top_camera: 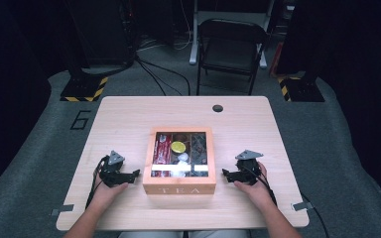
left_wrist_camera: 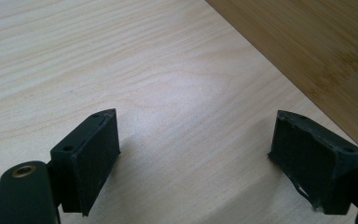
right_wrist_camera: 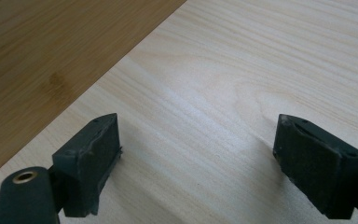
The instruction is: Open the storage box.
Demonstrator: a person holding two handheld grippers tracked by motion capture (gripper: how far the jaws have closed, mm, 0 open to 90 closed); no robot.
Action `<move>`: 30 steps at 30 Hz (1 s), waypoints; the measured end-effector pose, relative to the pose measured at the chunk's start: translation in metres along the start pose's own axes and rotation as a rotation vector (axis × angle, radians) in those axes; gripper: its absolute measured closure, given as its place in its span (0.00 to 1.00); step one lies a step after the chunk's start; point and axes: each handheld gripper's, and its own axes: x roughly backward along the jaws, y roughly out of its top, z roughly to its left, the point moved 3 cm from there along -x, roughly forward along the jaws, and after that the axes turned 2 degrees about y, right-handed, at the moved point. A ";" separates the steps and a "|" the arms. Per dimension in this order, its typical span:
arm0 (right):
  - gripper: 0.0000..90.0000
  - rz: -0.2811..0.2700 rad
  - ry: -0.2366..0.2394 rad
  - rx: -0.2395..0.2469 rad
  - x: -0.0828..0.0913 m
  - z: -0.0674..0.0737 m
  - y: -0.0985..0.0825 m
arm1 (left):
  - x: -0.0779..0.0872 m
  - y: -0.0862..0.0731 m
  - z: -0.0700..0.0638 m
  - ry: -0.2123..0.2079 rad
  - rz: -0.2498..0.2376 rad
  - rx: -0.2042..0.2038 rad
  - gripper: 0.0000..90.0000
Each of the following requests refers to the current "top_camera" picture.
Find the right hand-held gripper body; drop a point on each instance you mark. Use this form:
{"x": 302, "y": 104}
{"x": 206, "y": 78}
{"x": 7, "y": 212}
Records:
{"x": 248, "y": 172}

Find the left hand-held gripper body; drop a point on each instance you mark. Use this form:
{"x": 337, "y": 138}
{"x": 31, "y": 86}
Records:
{"x": 112, "y": 175}

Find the wooden box with glass lid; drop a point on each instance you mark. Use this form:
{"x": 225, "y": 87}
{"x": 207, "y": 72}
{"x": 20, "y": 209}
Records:
{"x": 178, "y": 185}

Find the yellow capsule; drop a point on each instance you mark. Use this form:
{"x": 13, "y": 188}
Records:
{"x": 178, "y": 146}

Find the person's left hand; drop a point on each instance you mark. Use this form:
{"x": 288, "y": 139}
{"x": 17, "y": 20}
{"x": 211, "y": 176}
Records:
{"x": 105, "y": 195}

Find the person's right hand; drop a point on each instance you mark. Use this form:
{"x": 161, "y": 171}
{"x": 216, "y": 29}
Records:
{"x": 259, "y": 193}

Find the red snack packet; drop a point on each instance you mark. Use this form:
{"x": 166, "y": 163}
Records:
{"x": 165, "y": 148}
{"x": 156, "y": 152}

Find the pile of dark tea bags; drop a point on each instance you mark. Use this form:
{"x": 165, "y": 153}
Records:
{"x": 199, "y": 148}

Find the white capsule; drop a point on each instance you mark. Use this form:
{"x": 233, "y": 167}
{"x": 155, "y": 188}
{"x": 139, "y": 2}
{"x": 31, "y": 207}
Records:
{"x": 183, "y": 157}
{"x": 181, "y": 172}

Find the brown capsule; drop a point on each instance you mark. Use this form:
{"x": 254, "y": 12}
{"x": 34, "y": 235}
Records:
{"x": 179, "y": 136}

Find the grey tape strip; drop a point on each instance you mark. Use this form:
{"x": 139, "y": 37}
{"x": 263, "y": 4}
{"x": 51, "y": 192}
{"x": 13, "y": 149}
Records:
{"x": 63, "y": 209}
{"x": 302, "y": 206}

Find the dark table grommet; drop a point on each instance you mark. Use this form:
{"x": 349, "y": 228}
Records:
{"x": 217, "y": 108}

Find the black stand with striped base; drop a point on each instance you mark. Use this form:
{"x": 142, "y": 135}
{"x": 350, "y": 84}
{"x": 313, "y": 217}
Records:
{"x": 82, "y": 89}
{"x": 302, "y": 91}

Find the red object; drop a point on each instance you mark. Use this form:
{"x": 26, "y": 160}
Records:
{"x": 275, "y": 61}

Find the black folding chair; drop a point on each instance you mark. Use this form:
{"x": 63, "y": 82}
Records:
{"x": 229, "y": 49}

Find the black computer tower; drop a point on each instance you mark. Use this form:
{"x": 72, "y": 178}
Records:
{"x": 104, "y": 33}

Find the white metal desk frame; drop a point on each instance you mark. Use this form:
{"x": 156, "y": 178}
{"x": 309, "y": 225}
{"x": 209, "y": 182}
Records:
{"x": 193, "y": 49}

